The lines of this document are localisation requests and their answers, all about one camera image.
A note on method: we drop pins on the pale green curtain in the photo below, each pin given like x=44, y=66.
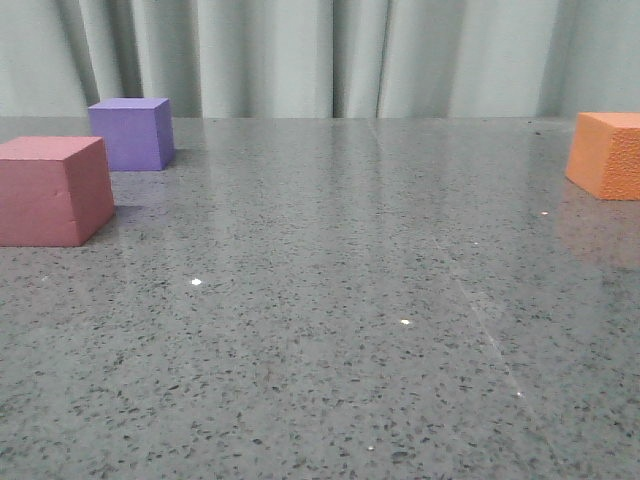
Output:
x=319, y=59

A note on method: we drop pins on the orange foam cube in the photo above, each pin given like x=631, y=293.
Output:
x=604, y=157

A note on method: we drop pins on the purple foam cube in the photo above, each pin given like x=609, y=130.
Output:
x=138, y=132

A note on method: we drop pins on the red foam cube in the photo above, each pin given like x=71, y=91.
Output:
x=55, y=190

